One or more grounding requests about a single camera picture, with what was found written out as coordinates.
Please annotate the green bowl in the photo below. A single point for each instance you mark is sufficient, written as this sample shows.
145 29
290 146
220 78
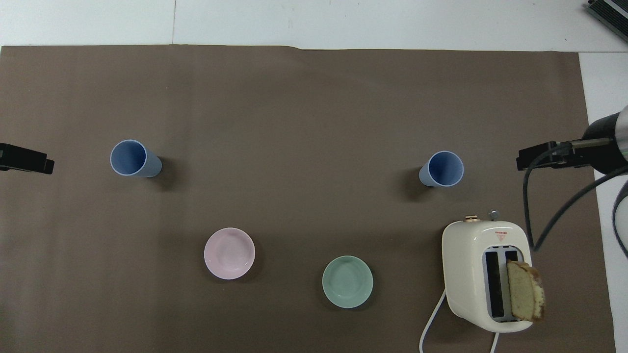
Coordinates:
347 282

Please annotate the black stand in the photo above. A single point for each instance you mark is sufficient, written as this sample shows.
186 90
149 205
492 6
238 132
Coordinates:
611 11

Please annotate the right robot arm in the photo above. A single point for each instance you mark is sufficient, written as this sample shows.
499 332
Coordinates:
623 215

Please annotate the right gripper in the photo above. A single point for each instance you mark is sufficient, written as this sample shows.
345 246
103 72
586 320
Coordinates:
601 147

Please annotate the bread slice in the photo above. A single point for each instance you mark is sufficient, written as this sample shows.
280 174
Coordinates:
525 291

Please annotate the pink bowl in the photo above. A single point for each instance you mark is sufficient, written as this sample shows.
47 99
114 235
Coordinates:
229 253

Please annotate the blue cup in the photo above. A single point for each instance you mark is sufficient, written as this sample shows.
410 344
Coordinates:
445 168
128 158

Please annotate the cream white toaster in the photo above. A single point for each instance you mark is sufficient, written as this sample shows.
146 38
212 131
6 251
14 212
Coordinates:
466 274

